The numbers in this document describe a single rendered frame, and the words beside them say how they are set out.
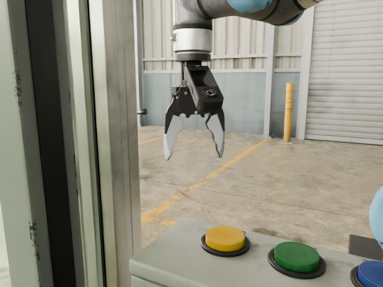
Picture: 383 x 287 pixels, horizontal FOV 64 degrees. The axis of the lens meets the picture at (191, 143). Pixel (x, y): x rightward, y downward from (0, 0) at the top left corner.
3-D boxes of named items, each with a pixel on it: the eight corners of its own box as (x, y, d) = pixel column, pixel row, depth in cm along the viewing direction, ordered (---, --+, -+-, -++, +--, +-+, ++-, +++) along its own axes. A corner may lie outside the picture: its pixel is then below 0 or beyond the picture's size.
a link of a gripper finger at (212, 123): (225, 146, 69) (208, 109, 66) (234, 152, 63) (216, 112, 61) (213, 152, 69) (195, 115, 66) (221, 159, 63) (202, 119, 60)
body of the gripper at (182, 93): (204, 113, 68) (205, 56, 66) (215, 118, 60) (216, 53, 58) (170, 114, 67) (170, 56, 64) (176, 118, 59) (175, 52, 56)
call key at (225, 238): (198, 256, 31) (199, 238, 31) (214, 238, 35) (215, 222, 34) (236, 267, 29) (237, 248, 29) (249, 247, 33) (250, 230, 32)
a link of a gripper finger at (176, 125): (165, 155, 67) (183, 116, 66) (168, 162, 61) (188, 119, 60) (151, 149, 66) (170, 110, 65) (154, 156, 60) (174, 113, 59)
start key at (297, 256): (268, 277, 28) (269, 257, 27) (278, 255, 31) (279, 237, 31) (315, 290, 26) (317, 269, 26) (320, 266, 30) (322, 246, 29)
